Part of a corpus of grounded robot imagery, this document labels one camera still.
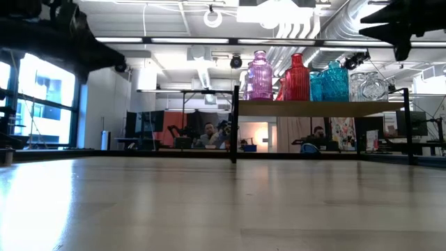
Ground blue grey bar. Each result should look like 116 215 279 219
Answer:
387 155 446 169

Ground white red sign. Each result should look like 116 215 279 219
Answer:
365 130 380 151

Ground wooden shelf black metal frame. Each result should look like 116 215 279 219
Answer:
229 85 418 167

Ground black monitor on arm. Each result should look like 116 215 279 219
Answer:
395 110 429 137

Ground red fluted oval glass vase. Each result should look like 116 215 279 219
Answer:
284 52 311 102

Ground person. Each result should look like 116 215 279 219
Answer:
194 121 229 149
302 125 341 153

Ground blue round bag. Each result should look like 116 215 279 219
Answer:
300 142 321 154

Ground white ceiling box unit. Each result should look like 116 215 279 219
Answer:
236 0 316 24

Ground black ceiling camera cluster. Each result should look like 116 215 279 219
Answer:
344 51 371 70

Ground white round pendant lamp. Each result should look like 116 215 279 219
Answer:
203 5 224 29
259 20 282 31

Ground red bulbous glass vase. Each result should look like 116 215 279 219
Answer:
276 76 286 102

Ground clear round squat glass vase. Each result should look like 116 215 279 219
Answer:
358 71 390 102

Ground colourful poster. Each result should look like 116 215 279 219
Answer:
330 117 357 151

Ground long ceiling light strip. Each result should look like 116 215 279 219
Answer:
94 36 316 47

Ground white ribbed ceiling pipes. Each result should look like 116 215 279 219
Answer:
263 13 321 78

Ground silver round ventilation duct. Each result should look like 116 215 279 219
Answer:
306 0 394 70

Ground white hanging air duct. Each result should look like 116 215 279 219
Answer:
187 45 214 90

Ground narrow bright window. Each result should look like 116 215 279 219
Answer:
0 61 13 107

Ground clear square glass bottle vase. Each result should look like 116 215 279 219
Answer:
349 72 365 102

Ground short ceiling light strip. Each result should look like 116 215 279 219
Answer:
322 40 446 49

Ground black box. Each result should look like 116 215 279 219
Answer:
173 135 193 150

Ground dark background monitor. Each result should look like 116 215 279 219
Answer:
125 110 165 133

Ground white cylinder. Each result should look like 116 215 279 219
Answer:
100 130 111 151

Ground beige curtain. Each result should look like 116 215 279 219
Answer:
277 116 327 153

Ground large black screen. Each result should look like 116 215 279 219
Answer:
355 116 385 153

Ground teal star pattern square vase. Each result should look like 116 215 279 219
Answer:
309 69 324 102

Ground black equipment stand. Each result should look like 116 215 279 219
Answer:
0 104 31 167

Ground dark grey curtain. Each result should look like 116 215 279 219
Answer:
187 110 231 140

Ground red partition panel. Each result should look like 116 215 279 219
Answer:
153 111 189 140

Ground pink ringed round glass vase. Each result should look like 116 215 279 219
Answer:
245 50 274 101

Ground large bright window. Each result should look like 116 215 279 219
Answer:
17 52 78 147

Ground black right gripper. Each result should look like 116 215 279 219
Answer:
358 0 446 62

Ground teal zigzag pattern glass vase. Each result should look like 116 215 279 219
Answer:
320 60 350 102

